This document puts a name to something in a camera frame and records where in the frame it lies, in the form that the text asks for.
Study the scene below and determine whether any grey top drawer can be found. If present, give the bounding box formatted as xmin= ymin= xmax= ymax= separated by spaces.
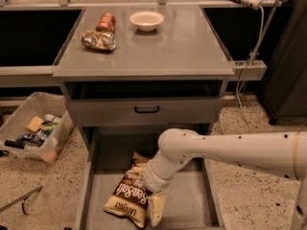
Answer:
xmin=64 ymin=80 xmax=224 ymax=127

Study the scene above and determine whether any black tool in bin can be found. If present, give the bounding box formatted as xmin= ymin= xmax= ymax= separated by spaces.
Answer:
xmin=4 ymin=140 xmax=25 ymax=150

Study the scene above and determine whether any dark cabinet at right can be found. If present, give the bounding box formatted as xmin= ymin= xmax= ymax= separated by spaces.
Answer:
xmin=260 ymin=0 xmax=307 ymax=125

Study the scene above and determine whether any open grey middle drawer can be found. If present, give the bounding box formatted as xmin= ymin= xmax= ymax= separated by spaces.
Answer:
xmin=75 ymin=127 xmax=225 ymax=230

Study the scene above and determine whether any crushed gold can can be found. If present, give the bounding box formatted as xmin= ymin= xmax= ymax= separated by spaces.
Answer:
xmin=81 ymin=30 xmax=116 ymax=51

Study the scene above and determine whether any white bowl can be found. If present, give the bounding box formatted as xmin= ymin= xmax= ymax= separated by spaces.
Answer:
xmin=130 ymin=11 xmax=164 ymax=32

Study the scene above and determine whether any metal rod on floor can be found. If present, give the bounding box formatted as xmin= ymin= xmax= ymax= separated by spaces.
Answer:
xmin=0 ymin=186 xmax=42 ymax=216

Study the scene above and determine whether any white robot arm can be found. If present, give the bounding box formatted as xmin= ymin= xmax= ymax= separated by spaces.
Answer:
xmin=142 ymin=128 xmax=307 ymax=230

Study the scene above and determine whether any white cable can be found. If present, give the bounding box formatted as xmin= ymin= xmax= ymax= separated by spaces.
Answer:
xmin=235 ymin=4 xmax=267 ymax=132

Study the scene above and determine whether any brown sea salt chip bag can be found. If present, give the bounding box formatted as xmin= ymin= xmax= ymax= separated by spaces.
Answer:
xmin=103 ymin=151 xmax=152 ymax=228

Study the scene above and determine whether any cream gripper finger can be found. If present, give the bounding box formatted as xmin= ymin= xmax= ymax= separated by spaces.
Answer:
xmin=148 ymin=192 xmax=166 ymax=227

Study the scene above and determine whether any clear plastic bin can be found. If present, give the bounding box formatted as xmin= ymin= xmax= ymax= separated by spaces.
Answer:
xmin=0 ymin=92 xmax=74 ymax=164

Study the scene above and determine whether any yellow sponge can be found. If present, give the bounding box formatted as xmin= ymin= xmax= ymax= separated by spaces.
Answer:
xmin=26 ymin=116 xmax=44 ymax=132

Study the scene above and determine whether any grey metal drawer cabinet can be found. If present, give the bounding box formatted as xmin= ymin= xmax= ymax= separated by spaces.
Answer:
xmin=54 ymin=5 xmax=234 ymax=144

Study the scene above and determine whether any black drawer handle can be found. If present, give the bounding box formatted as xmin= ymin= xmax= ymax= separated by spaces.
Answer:
xmin=133 ymin=105 xmax=160 ymax=114

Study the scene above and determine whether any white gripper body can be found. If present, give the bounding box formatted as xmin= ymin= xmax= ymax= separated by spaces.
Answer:
xmin=142 ymin=151 xmax=189 ymax=193

